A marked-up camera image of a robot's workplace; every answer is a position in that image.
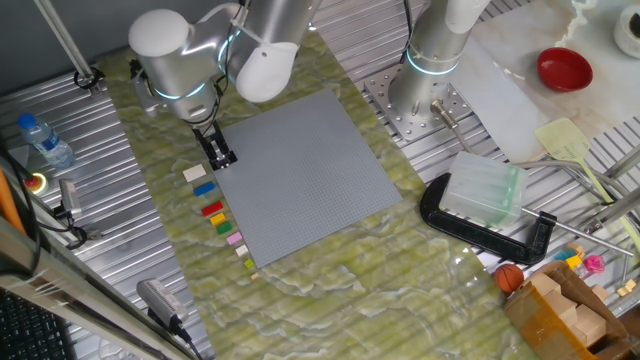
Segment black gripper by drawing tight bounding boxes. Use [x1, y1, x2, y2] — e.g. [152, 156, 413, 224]
[192, 119, 239, 172]

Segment black Lego plate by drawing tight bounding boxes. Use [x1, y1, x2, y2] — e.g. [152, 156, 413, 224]
[211, 153, 239, 172]

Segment white Lego plate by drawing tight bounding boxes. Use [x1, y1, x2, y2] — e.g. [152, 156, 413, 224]
[182, 163, 208, 183]

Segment grey Lego baseplate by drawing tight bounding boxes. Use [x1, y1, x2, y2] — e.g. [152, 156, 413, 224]
[213, 88, 404, 269]

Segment clear water bottle blue cap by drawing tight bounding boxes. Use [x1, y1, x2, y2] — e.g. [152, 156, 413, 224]
[18, 113, 76, 170]

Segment red emergency stop button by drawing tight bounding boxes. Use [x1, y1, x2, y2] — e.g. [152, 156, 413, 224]
[23, 172, 48, 195]

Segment silver tripod pole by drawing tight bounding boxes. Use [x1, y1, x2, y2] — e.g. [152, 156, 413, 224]
[33, 0, 105, 97]

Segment green marble pattern mat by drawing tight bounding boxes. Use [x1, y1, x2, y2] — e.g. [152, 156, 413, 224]
[97, 29, 541, 360]

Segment orange pole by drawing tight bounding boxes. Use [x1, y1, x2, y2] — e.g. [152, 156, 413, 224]
[0, 167, 26, 236]

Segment black keyboard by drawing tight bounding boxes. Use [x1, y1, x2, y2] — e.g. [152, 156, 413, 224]
[0, 289, 76, 360]

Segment translucent plastic container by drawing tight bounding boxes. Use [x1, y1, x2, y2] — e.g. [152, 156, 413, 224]
[439, 151, 530, 230]

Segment black C-clamp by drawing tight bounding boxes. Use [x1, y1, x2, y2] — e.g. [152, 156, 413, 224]
[419, 172, 634, 266]

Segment translucent plastic sheet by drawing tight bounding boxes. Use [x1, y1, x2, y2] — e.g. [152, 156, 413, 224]
[447, 34, 551, 164]

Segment toy basketball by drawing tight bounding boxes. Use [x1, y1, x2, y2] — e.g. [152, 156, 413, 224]
[493, 263, 525, 295]

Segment white marble pattern sheet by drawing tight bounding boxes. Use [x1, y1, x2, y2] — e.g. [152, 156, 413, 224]
[469, 0, 640, 129]

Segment red bowl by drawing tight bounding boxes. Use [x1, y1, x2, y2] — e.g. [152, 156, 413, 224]
[537, 47, 595, 94]

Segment cardboard box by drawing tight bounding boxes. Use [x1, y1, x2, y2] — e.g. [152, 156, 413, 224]
[503, 260, 639, 360]

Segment pink plastic toy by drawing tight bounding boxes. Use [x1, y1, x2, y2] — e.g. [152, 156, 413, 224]
[582, 254, 606, 275]

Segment silver metal stand legs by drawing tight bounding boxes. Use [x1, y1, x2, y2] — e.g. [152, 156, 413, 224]
[582, 144, 640, 236]

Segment white cup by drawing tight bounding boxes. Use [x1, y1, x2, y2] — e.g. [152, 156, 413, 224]
[613, 4, 640, 59]

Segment small tan wooden block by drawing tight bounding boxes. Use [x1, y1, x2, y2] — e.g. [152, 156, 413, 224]
[615, 278, 639, 298]

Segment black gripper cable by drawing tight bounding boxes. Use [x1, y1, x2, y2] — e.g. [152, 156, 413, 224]
[199, 0, 251, 140]

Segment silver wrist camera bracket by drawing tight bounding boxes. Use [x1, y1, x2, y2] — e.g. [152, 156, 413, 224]
[130, 74, 162, 119]

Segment silver depth camera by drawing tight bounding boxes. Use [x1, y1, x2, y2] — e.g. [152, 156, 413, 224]
[136, 278, 189, 327]
[57, 178, 84, 219]

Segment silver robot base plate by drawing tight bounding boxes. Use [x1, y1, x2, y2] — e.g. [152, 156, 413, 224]
[363, 64, 474, 142]

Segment metal frame bar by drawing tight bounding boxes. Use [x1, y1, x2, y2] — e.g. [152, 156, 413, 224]
[0, 214, 199, 360]

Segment grey base cable with connector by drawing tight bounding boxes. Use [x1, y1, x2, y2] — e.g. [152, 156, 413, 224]
[430, 99, 626, 201]

